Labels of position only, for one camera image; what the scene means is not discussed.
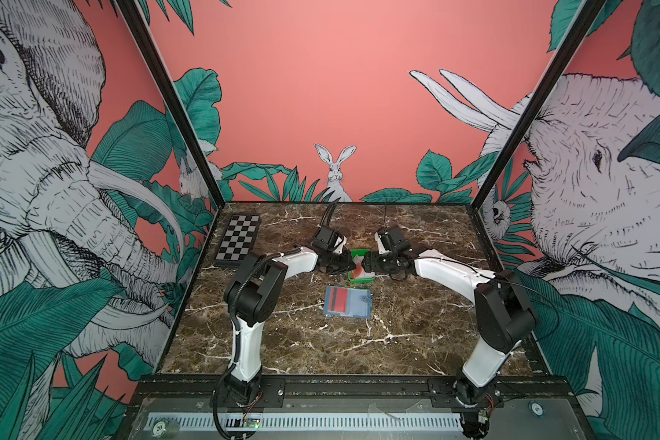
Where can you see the white slotted cable duct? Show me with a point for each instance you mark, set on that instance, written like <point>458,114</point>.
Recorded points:
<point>160,423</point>

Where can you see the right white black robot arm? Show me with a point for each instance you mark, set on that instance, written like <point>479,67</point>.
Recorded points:
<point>504,313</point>

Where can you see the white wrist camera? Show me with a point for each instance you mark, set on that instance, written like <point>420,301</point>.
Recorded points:
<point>341,242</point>
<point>381,247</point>

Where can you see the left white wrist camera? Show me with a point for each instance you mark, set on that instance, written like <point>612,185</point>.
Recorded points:
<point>341,242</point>

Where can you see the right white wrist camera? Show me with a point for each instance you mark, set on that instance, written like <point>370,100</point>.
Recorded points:
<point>381,247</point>

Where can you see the white red credit card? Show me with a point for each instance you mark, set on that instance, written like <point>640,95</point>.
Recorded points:
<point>358,272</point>
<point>339,300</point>

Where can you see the black white checkerboard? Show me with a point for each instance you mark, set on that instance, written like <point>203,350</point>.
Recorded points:
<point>238,239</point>

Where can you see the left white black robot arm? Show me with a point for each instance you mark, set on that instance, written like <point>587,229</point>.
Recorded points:
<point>254,292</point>

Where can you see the blue card holder wallet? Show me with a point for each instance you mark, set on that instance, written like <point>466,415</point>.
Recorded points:
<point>359,303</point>

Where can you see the left black frame post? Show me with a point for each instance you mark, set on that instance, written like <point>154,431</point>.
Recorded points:
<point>131,12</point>

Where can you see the black front mounting rail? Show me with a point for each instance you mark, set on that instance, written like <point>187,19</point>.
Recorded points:
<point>278,391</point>

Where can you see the right black frame post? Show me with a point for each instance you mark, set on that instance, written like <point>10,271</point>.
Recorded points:
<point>577,31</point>

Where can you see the green card tray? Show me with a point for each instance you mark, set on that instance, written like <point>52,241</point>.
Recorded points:
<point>361,253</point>

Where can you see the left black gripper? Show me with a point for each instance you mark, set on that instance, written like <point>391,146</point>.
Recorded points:
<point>347,265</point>

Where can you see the black frame post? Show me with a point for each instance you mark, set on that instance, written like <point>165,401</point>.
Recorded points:
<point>577,31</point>
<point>131,12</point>

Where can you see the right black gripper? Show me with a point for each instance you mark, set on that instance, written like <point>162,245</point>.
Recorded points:
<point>371,263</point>

